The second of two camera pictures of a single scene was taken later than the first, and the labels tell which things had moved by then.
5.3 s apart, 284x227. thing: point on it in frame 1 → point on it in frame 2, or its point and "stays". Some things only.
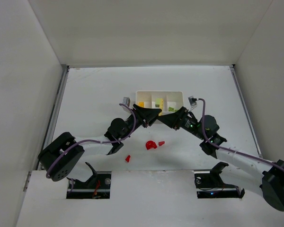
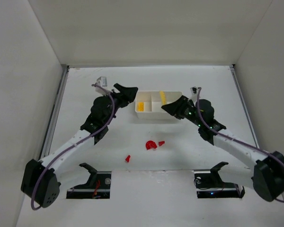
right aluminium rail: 246,111 stays
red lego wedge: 128,158 stays
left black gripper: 140,116 → 119,96
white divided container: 150,99 stays
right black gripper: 178,118 → 183,108
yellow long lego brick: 161,106 → 163,97
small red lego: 161,143 stays
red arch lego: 151,144 stays
